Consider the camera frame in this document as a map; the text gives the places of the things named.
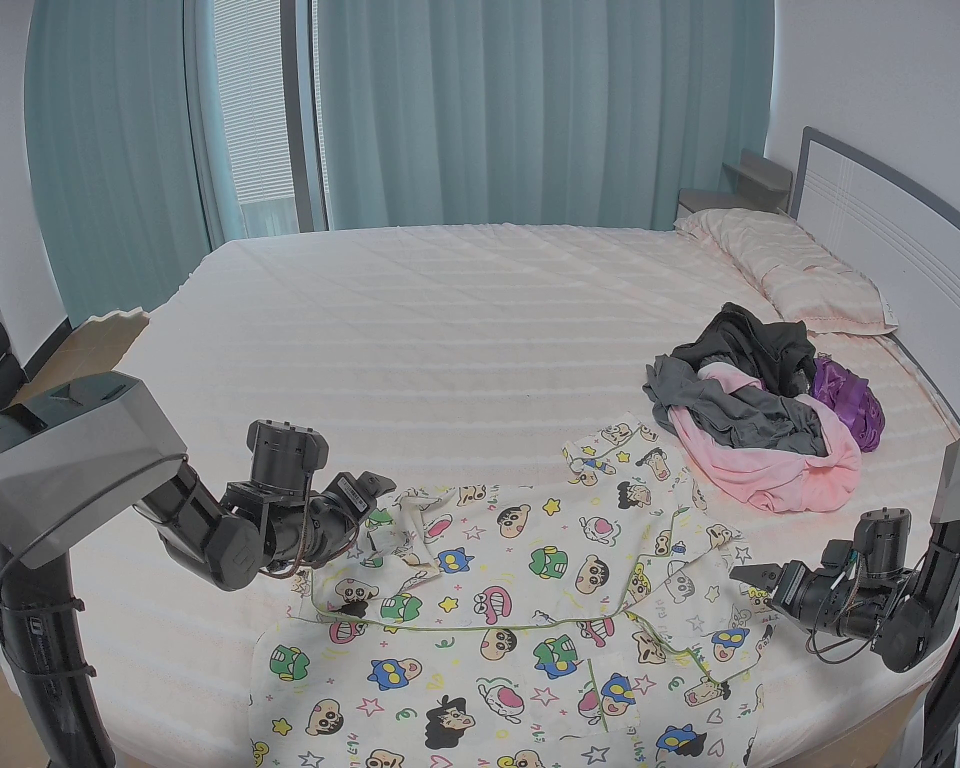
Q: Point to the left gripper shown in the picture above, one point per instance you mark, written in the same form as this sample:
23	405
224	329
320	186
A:
337	517

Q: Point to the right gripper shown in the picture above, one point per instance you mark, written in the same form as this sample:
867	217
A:
810	592

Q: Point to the white printed pyjama top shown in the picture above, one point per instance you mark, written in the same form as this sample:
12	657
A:
525	600

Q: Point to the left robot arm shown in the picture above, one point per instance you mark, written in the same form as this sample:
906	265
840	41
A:
90	465

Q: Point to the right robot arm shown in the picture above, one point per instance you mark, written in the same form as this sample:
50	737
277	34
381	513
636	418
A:
907	622

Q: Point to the pile of clothes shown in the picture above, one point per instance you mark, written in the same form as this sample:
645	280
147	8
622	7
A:
765	465

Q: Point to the bed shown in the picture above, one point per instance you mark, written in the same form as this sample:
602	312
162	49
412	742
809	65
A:
375	337

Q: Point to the pink pillow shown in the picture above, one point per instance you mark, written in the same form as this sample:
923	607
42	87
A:
795	270

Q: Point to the window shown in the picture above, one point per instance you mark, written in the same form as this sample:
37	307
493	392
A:
262	112

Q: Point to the grey bedside table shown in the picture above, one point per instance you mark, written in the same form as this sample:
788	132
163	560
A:
754	180

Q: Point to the blue-green curtain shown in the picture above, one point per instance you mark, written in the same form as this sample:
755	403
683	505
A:
112	150
525	112

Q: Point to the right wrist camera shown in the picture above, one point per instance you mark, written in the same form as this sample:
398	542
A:
838	556

